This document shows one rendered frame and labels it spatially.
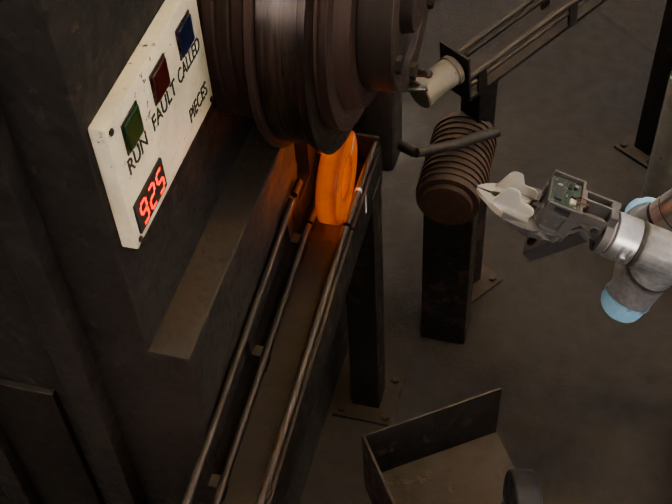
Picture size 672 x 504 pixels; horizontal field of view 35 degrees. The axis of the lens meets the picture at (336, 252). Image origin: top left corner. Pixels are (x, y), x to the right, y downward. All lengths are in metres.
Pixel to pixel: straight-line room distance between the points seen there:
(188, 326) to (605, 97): 1.87
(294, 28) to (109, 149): 0.28
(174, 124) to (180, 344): 0.28
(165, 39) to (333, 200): 0.53
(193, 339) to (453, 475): 0.43
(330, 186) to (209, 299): 0.34
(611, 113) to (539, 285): 0.64
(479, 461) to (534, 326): 0.94
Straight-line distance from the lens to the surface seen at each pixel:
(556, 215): 1.65
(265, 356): 1.58
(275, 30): 1.28
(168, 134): 1.26
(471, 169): 2.05
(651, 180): 2.47
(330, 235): 1.74
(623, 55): 3.18
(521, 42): 2.08
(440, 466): 1.55
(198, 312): 1.39
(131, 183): 1.18
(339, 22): 1.31
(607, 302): 1.81
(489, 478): 1.55
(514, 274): 2.56
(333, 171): 1.65
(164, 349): 1.37
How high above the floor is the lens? 1.96
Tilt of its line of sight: 49 degrees down
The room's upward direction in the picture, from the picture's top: 4 degrees counter-clockwise
